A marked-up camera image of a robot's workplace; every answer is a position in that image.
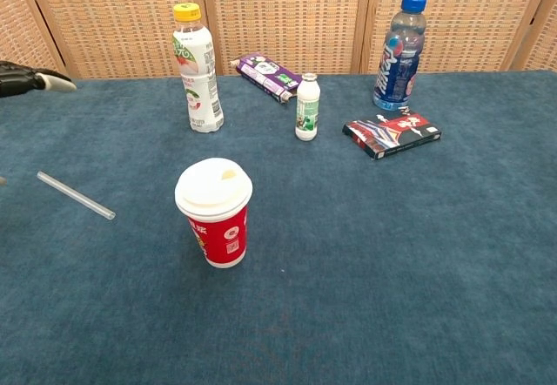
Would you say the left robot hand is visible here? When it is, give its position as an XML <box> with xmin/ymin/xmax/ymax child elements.
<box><xmin>0</xmin><ymin>60</ymin><xmax>77</xmax><ymax>186</ymax></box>

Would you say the clear plastic straw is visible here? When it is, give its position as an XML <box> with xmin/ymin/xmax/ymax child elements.
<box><xmin>37</xmin><ymin>171</ymin><xmax>117</xmax><ymax>222</ymax></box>

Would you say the red paper cup white lid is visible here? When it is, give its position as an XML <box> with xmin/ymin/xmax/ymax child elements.
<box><xmin>174</xmin><ymin>157</ymin><xmax>254</xmax><ymax>269</ymax></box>

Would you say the yellow cap white drink bottle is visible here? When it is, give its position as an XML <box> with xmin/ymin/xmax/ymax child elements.
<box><xmin>171</xmin><ymin>3</ymin><xmax>225</xmax><ymax>134</ymax></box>

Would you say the purple drink carton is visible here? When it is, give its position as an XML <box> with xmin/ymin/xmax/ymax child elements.
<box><xmin>230</xmin><ymin>53</ymin><xmax>304</xmax><ymax>107</ymax></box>

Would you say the small white yogurt bottle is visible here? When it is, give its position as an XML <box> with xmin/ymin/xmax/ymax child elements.
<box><xmin>294</xmin><ymin>71</ymin><xmax>322</xmax><ymax>142</ymax></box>

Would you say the blue table cloth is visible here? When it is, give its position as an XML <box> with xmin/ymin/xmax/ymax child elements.
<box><xmin>0</xmin><ymin>69</ymin><xmax>557</xmax><ymax>385</ymax></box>

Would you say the red black flat box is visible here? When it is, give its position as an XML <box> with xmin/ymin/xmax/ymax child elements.
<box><xmin>341</xmin><ymin>106</ymin><xmax>444</xmax><ymax>161</ymax></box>

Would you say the blue cap sports drink bottle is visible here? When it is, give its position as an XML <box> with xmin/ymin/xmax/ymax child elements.
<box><xmin>372</xmin><ymin>0</ymin><xmax>428</xmax><ymax>112</ymax></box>

